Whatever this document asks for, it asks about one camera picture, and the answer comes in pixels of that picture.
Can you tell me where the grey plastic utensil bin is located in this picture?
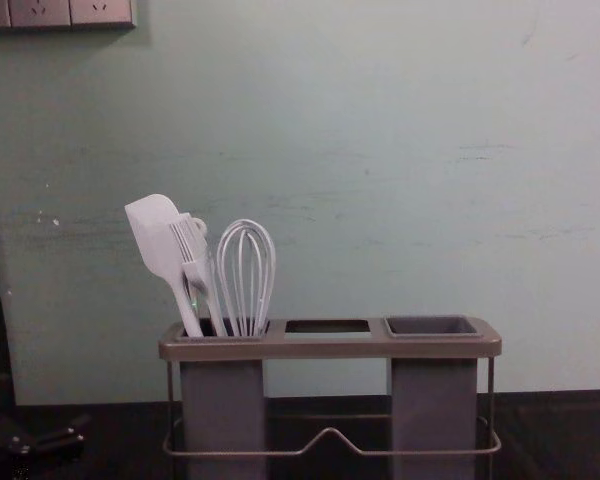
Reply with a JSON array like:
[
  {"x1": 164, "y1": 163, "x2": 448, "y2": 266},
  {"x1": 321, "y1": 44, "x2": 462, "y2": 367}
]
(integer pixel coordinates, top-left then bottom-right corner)
[
  {"x1": 383, "y1": 314, "x2": 480, "y2": 480},
  {"x1": 173, "y1": 319, "x2": 268, "y2": 480}
]

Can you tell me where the white silicone spatula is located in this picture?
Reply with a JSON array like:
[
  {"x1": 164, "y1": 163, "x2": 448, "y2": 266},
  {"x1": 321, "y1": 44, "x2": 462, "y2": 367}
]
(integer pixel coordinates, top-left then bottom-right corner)
[{"x1": 124, "y1": 193, "x2": 205, "y2": 338}]

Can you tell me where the white slotted turner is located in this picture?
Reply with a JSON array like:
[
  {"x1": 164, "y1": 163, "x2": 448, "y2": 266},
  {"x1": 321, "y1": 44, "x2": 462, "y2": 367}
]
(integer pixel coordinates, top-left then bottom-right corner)
[{"x1": 168, "y1": 211, "x2": 228, "y2": 338}]

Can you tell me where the black rack with steel bars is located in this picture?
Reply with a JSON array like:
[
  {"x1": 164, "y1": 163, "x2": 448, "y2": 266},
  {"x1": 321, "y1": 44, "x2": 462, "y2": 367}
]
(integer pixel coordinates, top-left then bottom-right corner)
[{"x1": 158, "y1": 315, "x2": 504, "y2": 458}]

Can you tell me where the black table cloth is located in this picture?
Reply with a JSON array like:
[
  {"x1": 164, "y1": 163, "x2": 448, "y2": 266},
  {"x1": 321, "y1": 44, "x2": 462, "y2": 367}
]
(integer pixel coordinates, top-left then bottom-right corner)
[{"x1": 0, "y1": 392, "x2": 600, "y2": 480}]

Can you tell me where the white wire whisk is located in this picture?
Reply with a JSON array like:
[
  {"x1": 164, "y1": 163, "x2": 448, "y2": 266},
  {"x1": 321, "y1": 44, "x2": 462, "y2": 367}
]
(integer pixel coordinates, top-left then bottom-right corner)
[{"x1": 215, "y1": 217, "x2": 278, "y2": 338}]

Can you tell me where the grey wall socket panel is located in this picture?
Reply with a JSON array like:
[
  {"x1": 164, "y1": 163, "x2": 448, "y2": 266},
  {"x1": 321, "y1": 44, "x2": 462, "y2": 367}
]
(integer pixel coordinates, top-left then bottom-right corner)
[{"x1": 0, "y1": 0, "x2": 138, "y2": 33}]

